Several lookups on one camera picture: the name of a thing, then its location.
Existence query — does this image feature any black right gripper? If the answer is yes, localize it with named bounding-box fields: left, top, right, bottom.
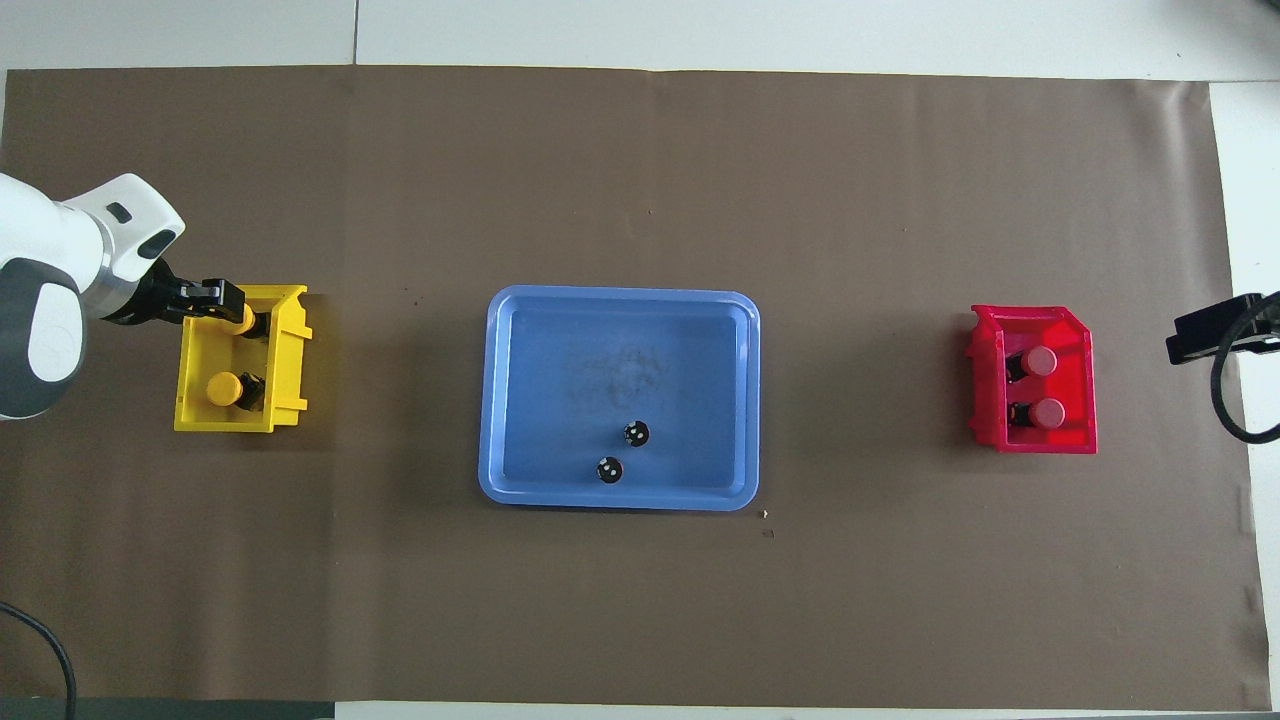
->
left=1166, top=292, right=1280, bottom=365

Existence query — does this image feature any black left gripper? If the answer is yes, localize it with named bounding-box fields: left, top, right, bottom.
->
left=100, top=258, right=247, bottom=329

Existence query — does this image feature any red push button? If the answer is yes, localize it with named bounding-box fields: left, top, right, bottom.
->
left=1005, top=345, right=1059, bottom=385
left=1008, top=397, right=1067, bottom=432

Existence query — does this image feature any yellow plastic bin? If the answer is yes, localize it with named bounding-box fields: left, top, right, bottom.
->
left=174, top=284, right=313, bottom=434

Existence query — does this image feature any red plastic bin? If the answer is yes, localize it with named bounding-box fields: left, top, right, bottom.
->
left=966, top=304, right=1099, bottom=456

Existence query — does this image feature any blue plastic tray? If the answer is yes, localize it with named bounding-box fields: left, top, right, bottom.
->
left=478, top=285, right=761, bottom=512

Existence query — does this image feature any brown paper table mat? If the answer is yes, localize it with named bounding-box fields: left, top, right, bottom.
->
left=0, top=65, right=1272, bottom=712

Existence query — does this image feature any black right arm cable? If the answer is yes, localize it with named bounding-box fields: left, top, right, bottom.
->
left=1210, top=298, right=1280, bottom=445

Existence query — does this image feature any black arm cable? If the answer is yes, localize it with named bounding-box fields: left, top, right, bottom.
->
left=1210, top=298, right=1280, bottom=445
left=0, top=600, right=79, bottom=720

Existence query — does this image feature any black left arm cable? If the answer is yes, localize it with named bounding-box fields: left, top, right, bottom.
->
left=0, top=600, right=79, bottom=720

